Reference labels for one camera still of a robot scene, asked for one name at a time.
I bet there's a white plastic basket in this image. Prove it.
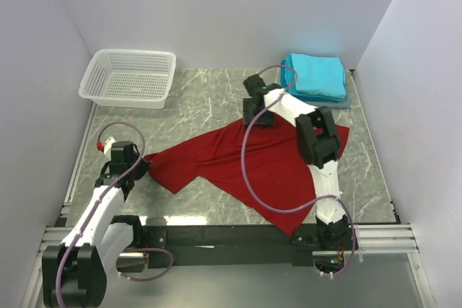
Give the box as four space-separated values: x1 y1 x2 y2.
78 49 176 110

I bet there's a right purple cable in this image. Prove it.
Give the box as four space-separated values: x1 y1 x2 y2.
241 65 358 277

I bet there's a red t shirt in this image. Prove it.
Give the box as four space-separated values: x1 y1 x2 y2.
146 116 351 237

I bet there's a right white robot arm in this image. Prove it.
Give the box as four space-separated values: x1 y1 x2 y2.
240 74 356 249

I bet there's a black base beam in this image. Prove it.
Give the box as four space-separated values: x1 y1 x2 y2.
128 224 322 269

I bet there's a left aluminium rail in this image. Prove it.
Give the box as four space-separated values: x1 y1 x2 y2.
20 103 97 307

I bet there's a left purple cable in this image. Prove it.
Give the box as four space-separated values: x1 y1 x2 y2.
56 123 174 308

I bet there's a dark teal folded shirt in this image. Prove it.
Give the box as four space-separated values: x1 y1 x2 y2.
280 61 346 103

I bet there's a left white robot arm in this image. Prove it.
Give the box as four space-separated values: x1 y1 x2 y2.
41 141 150 307

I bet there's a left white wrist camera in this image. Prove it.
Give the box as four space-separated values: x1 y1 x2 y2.
96 136 116 155

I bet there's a purple cable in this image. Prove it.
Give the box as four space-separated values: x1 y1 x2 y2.
241 65 358 277
56 123 174 308

